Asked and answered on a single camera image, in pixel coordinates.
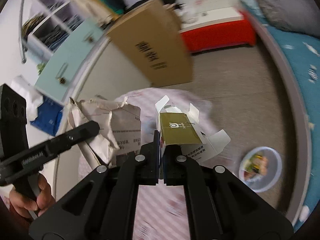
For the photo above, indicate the red storage bench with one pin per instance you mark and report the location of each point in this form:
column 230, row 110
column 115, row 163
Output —
column 218, row 28

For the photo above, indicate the large cardboard box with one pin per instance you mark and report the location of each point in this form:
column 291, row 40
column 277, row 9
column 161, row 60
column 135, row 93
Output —
column 148, row 35

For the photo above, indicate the white cabinet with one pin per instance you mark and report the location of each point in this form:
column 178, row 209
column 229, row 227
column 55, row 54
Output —
column 81, row 61

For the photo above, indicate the pink checkered tablecloth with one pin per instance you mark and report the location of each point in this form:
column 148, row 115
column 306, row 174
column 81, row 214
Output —
column 161, row 211

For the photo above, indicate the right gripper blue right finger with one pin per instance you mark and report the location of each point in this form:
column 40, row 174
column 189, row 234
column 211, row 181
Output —
column 172, row 168

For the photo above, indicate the teal bed mattress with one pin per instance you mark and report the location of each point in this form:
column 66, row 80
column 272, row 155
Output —
column 297, row 58

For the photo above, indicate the olive white carton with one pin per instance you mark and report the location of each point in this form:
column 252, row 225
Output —
column 181, row 127

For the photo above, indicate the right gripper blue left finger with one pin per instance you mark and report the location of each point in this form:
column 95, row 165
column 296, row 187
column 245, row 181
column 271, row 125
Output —
column 149, row 167

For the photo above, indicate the white plastic bag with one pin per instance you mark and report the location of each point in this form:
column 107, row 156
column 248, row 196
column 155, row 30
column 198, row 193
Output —
column 189, row 15

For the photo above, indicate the blue bag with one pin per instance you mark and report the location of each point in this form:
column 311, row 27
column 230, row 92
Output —
column 49, row 116

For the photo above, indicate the left hand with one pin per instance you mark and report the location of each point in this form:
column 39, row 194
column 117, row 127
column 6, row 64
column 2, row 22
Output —
column 23, row 205

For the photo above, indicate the grey pillow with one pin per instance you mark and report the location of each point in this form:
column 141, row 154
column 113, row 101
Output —
column 299, row 16

